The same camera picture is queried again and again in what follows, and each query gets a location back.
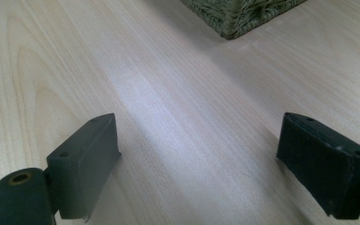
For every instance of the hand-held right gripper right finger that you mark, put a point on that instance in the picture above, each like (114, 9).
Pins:
(322, 165)

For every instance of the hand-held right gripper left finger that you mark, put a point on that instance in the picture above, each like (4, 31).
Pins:
(84, 165)

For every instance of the green woven basket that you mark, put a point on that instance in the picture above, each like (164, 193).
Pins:
(240, 15)

